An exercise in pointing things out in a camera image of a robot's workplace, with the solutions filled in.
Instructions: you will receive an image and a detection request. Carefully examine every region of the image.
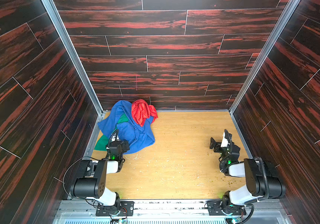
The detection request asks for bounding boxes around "red cloth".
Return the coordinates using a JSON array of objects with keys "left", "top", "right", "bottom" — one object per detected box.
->
[{"left": 131, "top": 99, "right": 158, "bottom": 127}]

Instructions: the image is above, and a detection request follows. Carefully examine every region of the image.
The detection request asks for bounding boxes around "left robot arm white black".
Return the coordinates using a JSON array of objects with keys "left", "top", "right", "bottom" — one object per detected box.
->
[{"left": 69, "top": 140, "right": 129, "bottom": 216}]

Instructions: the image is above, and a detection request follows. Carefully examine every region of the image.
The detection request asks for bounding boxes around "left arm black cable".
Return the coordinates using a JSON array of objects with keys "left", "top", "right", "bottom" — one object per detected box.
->
[{"left": 62, "top": 156, "right": 102, "bottom": 199}]

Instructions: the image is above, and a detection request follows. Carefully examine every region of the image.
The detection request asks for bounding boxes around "green cloth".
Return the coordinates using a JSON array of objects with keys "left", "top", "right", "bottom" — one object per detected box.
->
[{"left": 94, "top": 113, "right": 129, "bottom": 151}]

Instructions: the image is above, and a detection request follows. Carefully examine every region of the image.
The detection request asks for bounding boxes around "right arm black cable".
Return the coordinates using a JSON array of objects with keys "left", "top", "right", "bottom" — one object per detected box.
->
[{"left": 253, "top": 156, "right": 270, "bottom": 201}]

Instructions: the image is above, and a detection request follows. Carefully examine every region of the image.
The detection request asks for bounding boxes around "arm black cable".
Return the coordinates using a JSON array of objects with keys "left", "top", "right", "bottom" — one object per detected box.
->
[
  {"left": 253, "top": 156, "right": 270, "bottom": 201},
  {"left": 62, "top": 156, "right": 102, "bottom": 199}
]

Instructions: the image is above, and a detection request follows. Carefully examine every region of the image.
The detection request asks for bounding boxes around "blue cloth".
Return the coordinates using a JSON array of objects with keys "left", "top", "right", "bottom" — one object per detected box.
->
[{"left": 98, "top": 100, "right": 155, "bottom": 155}]

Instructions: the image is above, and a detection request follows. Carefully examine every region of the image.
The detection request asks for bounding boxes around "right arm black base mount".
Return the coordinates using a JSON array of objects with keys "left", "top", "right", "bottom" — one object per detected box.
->
[{"left": 205, "top": 200, "right": 247, "bottom": 216}]

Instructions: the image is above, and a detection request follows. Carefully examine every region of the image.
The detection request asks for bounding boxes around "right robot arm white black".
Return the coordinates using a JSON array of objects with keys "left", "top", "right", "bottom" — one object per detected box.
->
[{"left": 206, "top": 130, "right": 286, "bottom": 217}]

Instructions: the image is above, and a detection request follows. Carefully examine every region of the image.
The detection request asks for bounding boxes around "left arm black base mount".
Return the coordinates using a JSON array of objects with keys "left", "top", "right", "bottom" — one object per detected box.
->
[{"left": 96, "top": 200, "right": 135, "bottom": 217}]

